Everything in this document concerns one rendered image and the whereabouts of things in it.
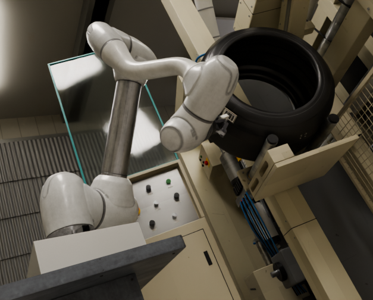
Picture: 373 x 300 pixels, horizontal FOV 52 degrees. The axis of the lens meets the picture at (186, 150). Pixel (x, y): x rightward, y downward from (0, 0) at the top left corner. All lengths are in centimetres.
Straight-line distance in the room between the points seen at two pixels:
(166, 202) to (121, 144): 76
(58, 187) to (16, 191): 357
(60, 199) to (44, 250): 22
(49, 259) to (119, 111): 62
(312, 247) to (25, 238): 348
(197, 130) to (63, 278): 51
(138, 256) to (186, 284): 93
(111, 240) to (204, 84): 53
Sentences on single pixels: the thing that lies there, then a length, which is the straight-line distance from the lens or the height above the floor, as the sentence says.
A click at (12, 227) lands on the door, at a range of 470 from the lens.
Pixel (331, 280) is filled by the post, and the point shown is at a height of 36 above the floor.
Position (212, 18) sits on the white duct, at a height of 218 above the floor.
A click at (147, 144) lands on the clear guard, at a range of 228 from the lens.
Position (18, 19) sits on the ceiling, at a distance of 434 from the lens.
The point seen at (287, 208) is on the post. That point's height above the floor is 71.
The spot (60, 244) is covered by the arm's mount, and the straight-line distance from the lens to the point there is 116.
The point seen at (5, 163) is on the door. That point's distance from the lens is 507.
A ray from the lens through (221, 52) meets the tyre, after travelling 170.
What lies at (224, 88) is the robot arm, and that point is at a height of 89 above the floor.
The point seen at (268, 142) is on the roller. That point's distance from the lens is 150.
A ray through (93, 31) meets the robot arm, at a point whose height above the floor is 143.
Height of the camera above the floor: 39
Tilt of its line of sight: 24 degrees up
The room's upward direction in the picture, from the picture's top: 24 degrees counter-clockwise
